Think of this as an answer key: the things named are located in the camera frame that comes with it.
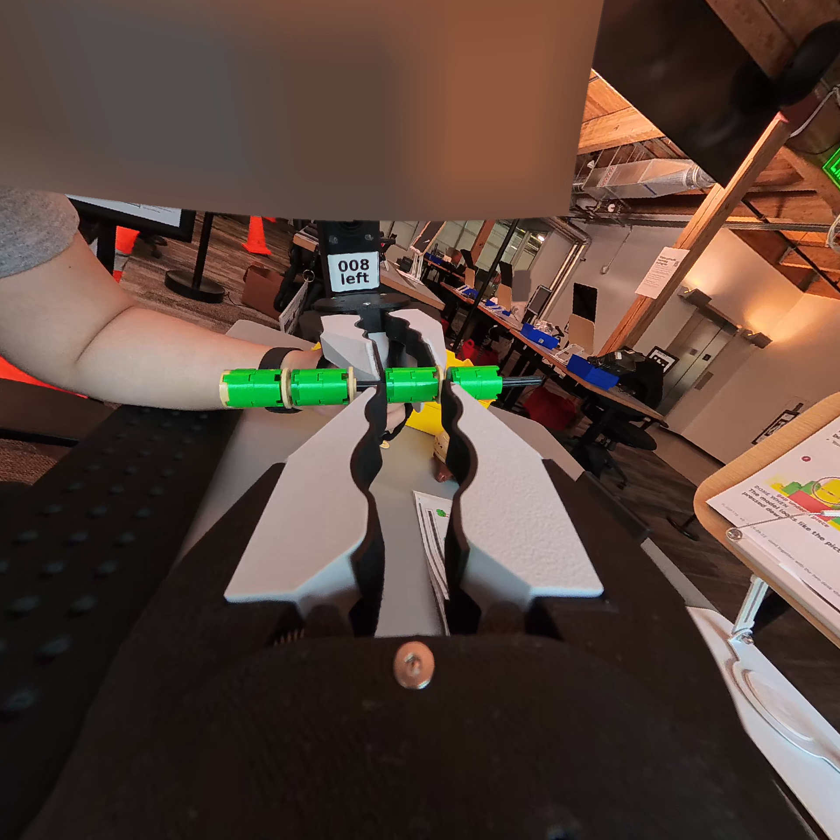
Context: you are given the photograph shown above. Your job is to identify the white lamp base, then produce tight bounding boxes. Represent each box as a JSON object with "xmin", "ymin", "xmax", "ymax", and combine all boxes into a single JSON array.
[{"xmin": 686, "ymin": 577, "xmax": 840, "ymax": 798}]

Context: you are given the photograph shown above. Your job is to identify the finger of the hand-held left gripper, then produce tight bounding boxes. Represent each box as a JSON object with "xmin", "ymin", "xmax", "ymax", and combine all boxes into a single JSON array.
[
  {"xmin": 319, "ymin": 314, "xmax": 389, "ymax": 389},
  {"xmin": 386, "ymin": 308, "xmax": 449, "ymax": 371}
]

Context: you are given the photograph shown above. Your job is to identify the grey desk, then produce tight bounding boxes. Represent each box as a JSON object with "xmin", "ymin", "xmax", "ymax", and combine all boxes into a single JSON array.
[{"xmin": 177, "ymin": 319, "xmax": 713, "ymax": 637}]

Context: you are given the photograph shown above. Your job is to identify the white instruction booklet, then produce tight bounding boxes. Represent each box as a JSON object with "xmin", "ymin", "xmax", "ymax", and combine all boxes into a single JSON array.
[{"xmin": 413, "ymin": 489, "xmax": 454, "ymax": 634}]

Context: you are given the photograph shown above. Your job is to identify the grey printed t-shirt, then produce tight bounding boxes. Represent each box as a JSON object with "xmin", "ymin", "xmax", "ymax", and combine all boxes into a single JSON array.
[{"xmin": 0, "ymin": 189, "xmax": 81, "ymax": 280}]

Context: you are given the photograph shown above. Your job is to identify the yellow plastic bin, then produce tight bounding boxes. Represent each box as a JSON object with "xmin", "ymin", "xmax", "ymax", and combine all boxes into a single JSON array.
[{"xmin": 406, "ymin": 351, "xmax": 503, "ymax": 435}]

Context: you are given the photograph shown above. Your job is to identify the green toy bamboo stalk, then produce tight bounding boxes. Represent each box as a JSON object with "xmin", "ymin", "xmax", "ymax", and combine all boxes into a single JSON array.
[{"xmin": 220, "ymin": 366, "xmax": 543, "ymax": 409}]

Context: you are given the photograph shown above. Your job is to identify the brown cardboard box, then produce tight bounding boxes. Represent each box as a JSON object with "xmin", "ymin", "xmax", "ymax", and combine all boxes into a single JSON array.
[{"xmin": 241, "ymin": 264, "xmax": 287, "ymax": 320}]

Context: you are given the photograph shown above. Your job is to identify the wooden post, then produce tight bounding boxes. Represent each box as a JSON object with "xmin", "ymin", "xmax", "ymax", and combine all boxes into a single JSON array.
[{"xmin": 600, "ymin": 112, "xmax": 798, "ymax": 358}]

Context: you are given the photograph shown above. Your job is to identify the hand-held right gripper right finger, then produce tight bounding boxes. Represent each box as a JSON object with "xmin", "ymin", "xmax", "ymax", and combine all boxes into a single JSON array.
[{"xmin": 440, "ymin": 384, "xmax": 605, "ymax": 632}]

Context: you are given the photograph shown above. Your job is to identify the black bag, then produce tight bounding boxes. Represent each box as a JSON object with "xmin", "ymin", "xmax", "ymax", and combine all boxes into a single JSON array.
[{"xmin": 591, "ymin": 351, "xmax": 665, "ymax": 409}]

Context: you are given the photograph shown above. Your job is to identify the white paper notice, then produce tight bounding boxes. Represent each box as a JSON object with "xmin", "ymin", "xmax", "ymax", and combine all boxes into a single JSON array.
[{"xmin": 635, "ymin": 247, "xmax": 690, "ymax": 300}]

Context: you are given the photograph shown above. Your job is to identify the wooden board with instruction sheet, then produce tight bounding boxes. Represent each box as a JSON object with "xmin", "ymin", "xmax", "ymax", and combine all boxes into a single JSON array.
[{"xmin": 694, "ymin": 394, "xmax": 840, "ymax": 647}]

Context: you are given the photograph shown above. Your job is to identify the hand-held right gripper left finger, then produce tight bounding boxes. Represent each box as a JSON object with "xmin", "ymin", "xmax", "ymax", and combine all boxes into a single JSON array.
[{"xmin": 224, "ymin": 386, "xmax": 389, "ymax": 634}]

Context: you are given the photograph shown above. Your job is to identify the person's left hand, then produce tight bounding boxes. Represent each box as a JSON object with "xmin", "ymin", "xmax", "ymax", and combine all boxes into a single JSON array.
[{"xmin": 297, "ymin": 350, "xmax": 409, "ymax": 435}]

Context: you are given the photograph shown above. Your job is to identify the silver air duct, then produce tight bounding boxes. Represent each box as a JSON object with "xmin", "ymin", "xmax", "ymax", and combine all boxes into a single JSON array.
[{"xmin": 576, "ymin": 157, "xmax": 716, "ymax": 199}]

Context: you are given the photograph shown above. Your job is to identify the black perforated office chair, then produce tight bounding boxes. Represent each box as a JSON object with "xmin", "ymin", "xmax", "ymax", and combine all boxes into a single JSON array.
[{"xmin": 0, "ymin": 406, "xmax": 245, "ymax": 742}]

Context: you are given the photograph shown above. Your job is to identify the red bag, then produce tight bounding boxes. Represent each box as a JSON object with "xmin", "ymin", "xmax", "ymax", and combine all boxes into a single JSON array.
[{"xmin": 523, "ymin": 387, "xmax": 578, "ymax": 432}]

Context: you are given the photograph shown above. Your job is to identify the black wrist watch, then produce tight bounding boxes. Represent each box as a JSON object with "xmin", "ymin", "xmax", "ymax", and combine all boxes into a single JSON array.
[{"xmin": 259, "ymin": 346, "xmax": 304, "ymax": 414}]

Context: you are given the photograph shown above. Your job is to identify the long wooden workbench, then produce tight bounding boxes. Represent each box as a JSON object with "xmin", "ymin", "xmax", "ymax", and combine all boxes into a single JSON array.
[{"xmin": 440, "ymin": 282, "xmax": 667, "ymax": 421}]

